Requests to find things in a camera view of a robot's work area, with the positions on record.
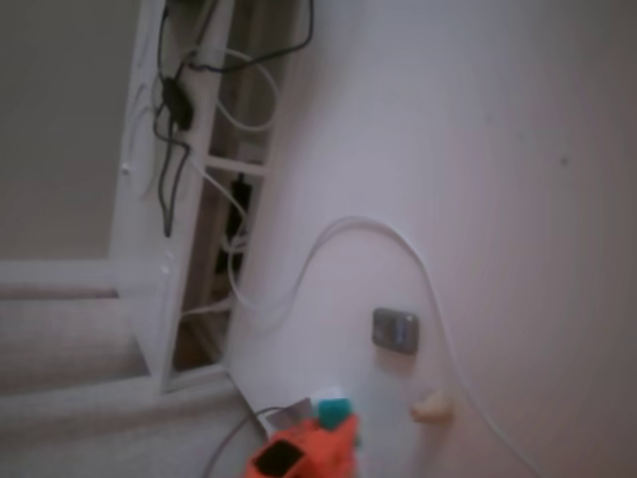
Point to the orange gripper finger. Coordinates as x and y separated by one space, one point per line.
338 430

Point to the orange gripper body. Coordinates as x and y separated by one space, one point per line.
332 444

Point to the green cube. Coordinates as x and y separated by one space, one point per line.
331 410

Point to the white cardboard bin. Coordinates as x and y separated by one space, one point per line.
288 415

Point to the cream animal figurine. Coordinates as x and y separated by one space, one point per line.
432 407

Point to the grey metal tin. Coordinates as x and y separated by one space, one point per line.
395 331

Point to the black plug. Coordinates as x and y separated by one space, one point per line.
241 186

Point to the white metal frame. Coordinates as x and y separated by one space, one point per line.
144 199

